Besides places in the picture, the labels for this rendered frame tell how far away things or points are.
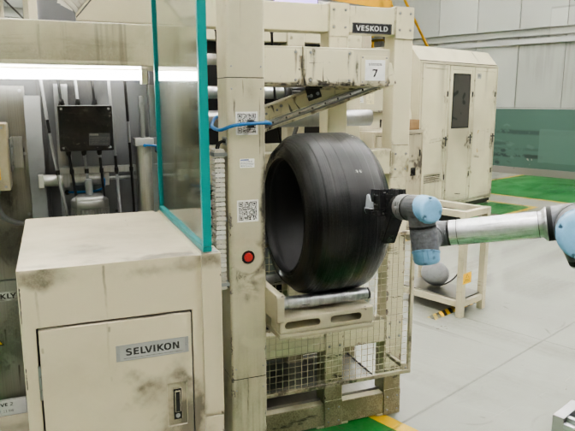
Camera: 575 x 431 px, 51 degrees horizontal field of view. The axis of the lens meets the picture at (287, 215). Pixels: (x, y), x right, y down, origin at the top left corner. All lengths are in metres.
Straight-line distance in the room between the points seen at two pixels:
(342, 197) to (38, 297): 1.03
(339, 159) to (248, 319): 0.63
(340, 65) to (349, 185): 0.62
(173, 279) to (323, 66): 1.32
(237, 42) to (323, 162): 0.47
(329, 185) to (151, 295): 0.84
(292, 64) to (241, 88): 0.39
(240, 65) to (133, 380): 1.07
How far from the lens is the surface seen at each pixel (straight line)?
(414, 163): 7.20
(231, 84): 1.98
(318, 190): 1.93
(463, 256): 4.56
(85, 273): 1.25
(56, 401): 1.34
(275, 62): 2.30
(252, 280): 2.08
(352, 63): 2.43
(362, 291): 2.19
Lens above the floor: 1.58
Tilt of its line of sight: 11 degrees down
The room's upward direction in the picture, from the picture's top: straight up
